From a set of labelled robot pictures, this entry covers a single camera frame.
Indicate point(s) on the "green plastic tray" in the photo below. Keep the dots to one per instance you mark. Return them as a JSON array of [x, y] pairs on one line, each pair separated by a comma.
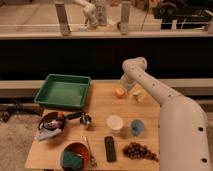
[[63, 91]]

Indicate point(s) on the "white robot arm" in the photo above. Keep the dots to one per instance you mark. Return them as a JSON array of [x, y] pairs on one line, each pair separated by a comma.
[[183, 142]]

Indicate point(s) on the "bunch of dark grapes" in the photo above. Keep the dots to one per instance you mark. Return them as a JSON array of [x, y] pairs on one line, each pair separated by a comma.
[[135, 151]]

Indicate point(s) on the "small orange apple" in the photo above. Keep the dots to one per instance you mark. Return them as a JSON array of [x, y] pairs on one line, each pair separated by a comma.
[[120, 93]]

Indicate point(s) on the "white cloth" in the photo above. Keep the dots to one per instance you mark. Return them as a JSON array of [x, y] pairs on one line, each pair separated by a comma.
[[46, 134]]

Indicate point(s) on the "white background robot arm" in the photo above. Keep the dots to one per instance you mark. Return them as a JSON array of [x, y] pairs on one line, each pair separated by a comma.
[[89, 10]]

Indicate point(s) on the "blue cup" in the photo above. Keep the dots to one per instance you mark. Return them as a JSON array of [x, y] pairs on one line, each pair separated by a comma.
[[137, 126]]

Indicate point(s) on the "black handled metal scoop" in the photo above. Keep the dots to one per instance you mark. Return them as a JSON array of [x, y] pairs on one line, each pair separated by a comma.
[[85, 119]]

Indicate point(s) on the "white paper cup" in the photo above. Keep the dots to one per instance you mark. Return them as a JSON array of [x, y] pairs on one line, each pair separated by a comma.
[[115, 123]]

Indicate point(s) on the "green sponge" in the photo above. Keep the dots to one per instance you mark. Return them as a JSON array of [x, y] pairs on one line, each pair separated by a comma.
[[71, 160]]

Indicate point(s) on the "dark red bowl with items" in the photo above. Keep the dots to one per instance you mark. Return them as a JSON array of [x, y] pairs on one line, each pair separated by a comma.
[[53, 121]]

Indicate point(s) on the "black remote control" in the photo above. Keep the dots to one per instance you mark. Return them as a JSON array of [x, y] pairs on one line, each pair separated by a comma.
[[110, 149]]

